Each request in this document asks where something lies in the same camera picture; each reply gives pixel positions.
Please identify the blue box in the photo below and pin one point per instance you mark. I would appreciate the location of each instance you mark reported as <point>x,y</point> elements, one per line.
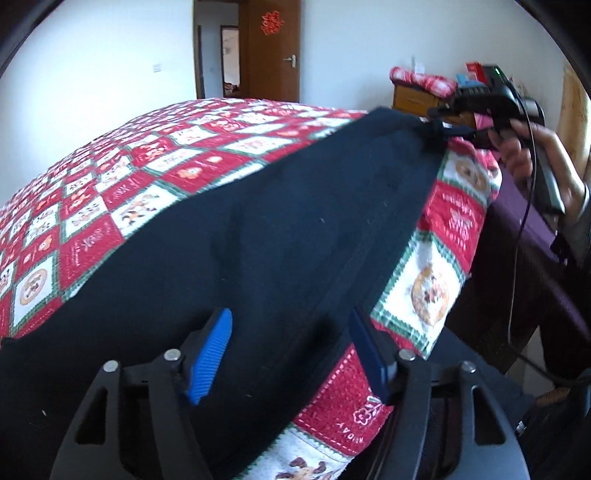
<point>465,82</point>

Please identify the red paper door decoration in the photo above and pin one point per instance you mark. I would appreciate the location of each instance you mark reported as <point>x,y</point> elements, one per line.
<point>270,22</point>

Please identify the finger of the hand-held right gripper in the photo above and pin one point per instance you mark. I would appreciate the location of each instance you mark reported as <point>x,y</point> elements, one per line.
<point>455,131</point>
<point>443,110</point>

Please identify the brown wooden door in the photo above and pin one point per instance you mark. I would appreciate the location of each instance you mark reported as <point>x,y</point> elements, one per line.
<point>272,78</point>

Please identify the black pants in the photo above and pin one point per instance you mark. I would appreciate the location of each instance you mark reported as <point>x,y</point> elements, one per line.
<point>231,254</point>

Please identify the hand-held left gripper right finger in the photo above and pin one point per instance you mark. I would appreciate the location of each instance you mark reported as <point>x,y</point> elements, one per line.
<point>369,360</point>

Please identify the red box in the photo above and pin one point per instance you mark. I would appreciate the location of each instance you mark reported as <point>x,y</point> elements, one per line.
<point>475,71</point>

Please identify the pale wooden furniture panel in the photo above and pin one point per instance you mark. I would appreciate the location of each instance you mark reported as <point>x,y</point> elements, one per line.
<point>572,115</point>

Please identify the red plaid cloth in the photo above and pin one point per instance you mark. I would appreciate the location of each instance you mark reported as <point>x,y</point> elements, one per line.
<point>429,84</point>

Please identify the wooden nightstand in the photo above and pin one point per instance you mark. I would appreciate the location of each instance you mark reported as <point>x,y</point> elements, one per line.
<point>411,98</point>

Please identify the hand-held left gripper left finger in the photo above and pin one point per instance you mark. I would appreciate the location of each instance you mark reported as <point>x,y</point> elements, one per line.
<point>211,357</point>

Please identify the person's right hand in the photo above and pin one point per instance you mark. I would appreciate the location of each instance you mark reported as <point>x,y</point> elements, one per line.
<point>563,170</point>

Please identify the red checked printed blanket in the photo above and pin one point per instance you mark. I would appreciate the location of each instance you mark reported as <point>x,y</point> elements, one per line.
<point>138,152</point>

